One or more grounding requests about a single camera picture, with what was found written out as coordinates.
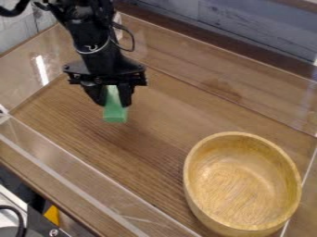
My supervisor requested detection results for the green rectangular block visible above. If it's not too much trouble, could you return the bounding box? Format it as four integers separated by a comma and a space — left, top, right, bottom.
102, 85, 127, 123

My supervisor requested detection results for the brown wooden bowl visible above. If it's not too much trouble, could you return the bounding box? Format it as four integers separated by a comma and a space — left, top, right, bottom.
183, 131, 302, 237

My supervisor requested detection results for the yellow warning sticker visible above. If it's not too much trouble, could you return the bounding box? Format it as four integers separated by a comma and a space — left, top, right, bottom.
42, 206, 60, 226

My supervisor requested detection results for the clear acrylic enclosure wall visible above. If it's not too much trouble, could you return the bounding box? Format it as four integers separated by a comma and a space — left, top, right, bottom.
0, 16, 317, 237

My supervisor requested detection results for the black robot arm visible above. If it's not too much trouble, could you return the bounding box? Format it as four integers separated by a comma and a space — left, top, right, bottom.
33, 0, 147, 107

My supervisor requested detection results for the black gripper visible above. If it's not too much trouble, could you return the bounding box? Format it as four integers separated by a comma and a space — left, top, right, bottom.
62, 45, 147, 107

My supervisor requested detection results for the black cable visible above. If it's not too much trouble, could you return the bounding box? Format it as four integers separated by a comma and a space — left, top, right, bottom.
0, 205, 26, 237

